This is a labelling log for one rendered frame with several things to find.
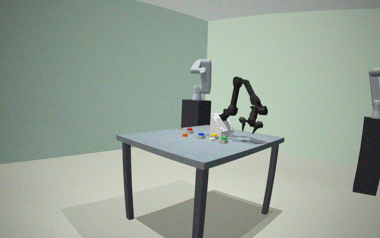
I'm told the green button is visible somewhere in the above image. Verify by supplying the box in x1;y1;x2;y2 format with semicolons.
219;137;228;144

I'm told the red button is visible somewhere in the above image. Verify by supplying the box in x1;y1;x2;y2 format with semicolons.
186;128;194;134

